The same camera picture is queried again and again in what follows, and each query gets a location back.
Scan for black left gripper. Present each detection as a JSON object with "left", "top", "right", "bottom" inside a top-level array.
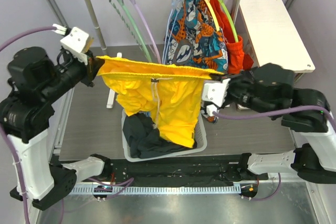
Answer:
[{"left": 39, "top": 49, "right": 104, "bottom": 103}]

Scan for yellow shorts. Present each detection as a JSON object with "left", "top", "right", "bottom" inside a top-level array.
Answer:
[{"left": 98, "top": 56, "right": 221, "bottom": 148}]

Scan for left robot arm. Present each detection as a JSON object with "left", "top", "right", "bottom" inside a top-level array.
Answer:
[{"left": 1, "top": 47, "right": 112, "bottom": 210}]

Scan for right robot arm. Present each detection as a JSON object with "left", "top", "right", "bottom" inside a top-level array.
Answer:
[{"left": 202, "top": 63, "right": 335, "bottom": 184}]

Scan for patterned blue orange shorts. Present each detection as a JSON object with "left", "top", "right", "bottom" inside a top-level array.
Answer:
[{"left": 165, "top": 0, "right": 228, "bottom": 73}]

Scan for yellow hanger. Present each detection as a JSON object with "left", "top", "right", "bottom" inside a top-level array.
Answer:
[{"left": 204, "top": 0, "right": 220, "bottom": 31}]

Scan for green notched hanger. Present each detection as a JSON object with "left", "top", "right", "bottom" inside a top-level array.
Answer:
[{"left": 109, "top": 0, "right": 152, "bottom": 62}]

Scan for lime green hanger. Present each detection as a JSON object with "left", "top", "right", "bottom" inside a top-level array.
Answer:
[{"left": 217, "top": 0, "right": 239, "bottom": 42}]

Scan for purple hanger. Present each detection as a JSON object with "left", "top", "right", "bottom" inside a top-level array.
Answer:
[{"left": 128, "top": 0, "right": 162, "bottom": 63}]

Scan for white plastic laundry basket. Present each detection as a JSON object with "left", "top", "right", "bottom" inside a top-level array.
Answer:
[{"left": 121, "top": 113, "right": 207, "bottom": 163}]

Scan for white side table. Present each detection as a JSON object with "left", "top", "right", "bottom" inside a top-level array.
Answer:
[{"left": 236, "top": 0, "right": 315, "bottom": 79}]

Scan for dark green garment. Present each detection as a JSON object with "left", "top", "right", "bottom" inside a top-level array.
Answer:
[{"left": 122, "top": 113, "right": 198, "bottom": 161}]

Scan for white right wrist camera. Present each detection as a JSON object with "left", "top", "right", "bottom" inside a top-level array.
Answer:
[{"left": 201, "top": 79, "right": 230, "bottom": 124}]

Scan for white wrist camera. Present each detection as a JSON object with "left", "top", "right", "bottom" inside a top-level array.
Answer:
[
  {"left": 52, "top": 24, "right": 94, "bottom": 65},
  {"left": 201, "top": 79, "right": 230, "bottom": 124}
]

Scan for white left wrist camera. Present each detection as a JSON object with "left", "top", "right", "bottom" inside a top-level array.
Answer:
[{"left": 52, "top": 24, "right": 94, "bottom": 65}]

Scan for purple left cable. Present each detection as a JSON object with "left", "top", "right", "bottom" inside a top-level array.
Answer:
[{"left": 0, "top": 25, "right": 66, "bottom": 224}]

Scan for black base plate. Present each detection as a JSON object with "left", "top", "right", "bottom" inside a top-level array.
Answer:
[{"left": 81, "top": 153, "right": 268, "bottom": 187}]

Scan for perforated metal cable tray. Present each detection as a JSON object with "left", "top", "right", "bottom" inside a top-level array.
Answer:
[{"left": 69, "top": 183, "right": 241, "bottom": 195}]

